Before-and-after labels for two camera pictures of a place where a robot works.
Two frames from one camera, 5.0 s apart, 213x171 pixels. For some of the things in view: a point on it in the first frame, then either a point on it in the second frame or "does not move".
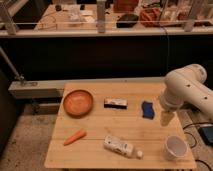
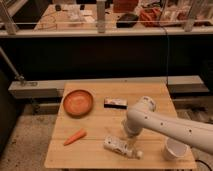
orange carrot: (79, 135) does not move
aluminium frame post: (101, 16) does not move
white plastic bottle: (122, 147) does not move
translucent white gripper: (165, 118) to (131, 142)
